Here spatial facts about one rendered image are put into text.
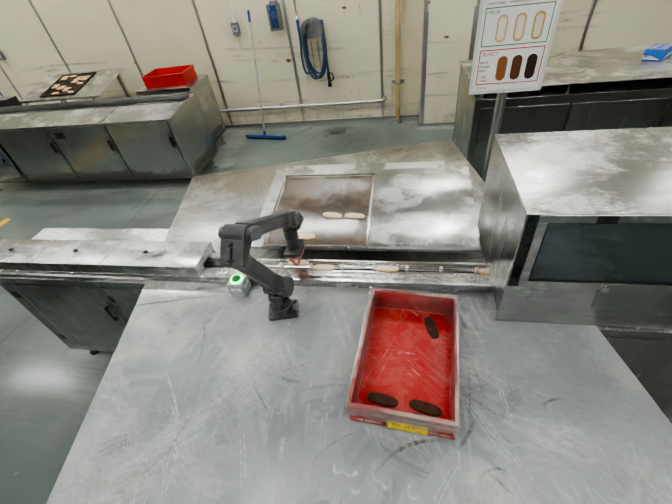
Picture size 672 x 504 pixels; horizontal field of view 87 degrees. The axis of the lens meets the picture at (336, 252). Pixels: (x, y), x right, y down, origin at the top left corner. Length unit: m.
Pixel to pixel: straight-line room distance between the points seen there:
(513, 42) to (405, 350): 1.45
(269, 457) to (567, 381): 0.95
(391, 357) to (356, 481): 0.40
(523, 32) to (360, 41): 3.12
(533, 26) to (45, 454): 3.27
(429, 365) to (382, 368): 0.16
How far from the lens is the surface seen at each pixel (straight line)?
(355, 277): 1.50
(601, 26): 5.30
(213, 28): 5.38
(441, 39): 4.60
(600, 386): 1.42
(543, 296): 1.38
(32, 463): 2.79
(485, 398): 1.28
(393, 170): 1.96
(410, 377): 1.27
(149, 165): 4.47
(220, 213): 2.18
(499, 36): 1.99
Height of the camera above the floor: 1.94
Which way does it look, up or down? 41 degrees down
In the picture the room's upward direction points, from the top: 9 degrees counter-clockwise
